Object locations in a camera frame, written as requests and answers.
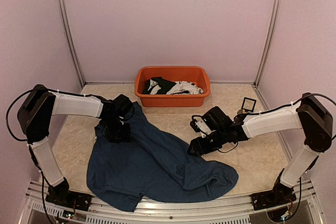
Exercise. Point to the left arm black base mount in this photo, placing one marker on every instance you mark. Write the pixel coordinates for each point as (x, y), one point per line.
(74, 200)

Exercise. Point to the black and white garment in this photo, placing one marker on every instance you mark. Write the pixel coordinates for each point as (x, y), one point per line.
(160, 86)

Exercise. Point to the orange plastic tub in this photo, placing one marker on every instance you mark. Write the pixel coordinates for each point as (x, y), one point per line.
(196, 75)

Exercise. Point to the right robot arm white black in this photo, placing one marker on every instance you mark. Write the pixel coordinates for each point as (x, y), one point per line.
(307, 113)

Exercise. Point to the aluminium corner post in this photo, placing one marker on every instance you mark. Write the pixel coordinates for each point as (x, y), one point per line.
(70, 42)
(267, 45)

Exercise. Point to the left aluminium corner post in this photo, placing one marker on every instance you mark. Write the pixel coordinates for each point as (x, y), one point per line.
(70, 42)

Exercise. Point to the dark blue t-shirt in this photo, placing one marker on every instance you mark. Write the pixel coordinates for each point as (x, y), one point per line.
(153, 164)

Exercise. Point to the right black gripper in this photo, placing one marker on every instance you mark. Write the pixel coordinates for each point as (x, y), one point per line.
(203, 149)

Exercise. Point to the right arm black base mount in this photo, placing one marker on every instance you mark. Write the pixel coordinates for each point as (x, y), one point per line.
(269, 199)

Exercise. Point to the right aluminium corner post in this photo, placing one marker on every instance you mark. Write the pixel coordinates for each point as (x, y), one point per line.
(267, 45)

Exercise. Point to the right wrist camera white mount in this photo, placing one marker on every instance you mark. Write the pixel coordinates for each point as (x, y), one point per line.
(199, 126)

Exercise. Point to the black square display box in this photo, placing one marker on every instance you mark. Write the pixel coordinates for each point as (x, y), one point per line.
(248, 104)

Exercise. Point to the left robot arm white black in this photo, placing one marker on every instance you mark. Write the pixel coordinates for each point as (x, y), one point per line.
(34, 117)

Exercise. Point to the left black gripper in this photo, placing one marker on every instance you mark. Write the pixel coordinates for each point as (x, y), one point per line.
(125, 136)

